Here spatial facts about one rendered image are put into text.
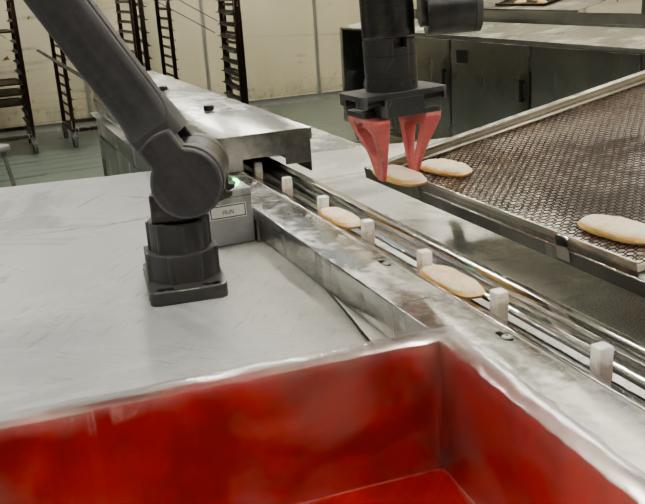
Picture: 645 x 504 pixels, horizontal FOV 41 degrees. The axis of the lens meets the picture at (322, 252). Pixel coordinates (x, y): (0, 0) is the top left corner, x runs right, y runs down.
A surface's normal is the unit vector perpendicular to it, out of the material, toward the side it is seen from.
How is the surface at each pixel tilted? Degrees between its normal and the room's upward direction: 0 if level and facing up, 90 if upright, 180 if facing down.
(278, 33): 90
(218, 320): 0
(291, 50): 90
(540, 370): 0
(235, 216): 90
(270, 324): 0
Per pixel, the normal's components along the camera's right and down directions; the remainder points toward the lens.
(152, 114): -0.07, 0.10
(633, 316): -0.06, -0.95
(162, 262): -0.32, 0.31
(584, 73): -0.92, 0.17
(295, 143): 0.38, 0.26
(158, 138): 0.02, 0.30
